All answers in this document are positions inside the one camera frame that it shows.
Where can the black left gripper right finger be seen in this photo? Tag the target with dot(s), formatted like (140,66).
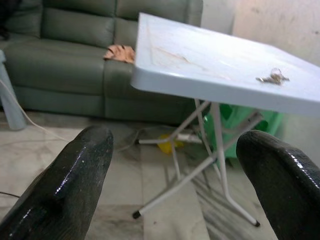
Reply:
(282,180)

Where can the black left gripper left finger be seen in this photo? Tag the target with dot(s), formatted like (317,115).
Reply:
(70,185)

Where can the bunch of metal keys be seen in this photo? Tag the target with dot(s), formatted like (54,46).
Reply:
(273,78)

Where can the green plastic stool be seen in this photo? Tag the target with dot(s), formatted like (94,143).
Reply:
(240,125)

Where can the white power strip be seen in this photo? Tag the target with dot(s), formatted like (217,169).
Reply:
(188,137)

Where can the yellow plastic object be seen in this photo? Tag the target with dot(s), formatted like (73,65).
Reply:
(167,144)

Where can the grey-green leather sofa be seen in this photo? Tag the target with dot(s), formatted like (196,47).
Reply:
(70,62)

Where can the white folding table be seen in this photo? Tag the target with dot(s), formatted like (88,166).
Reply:
(200,65)

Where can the orange striped cloth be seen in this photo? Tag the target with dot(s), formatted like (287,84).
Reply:
(120,52)

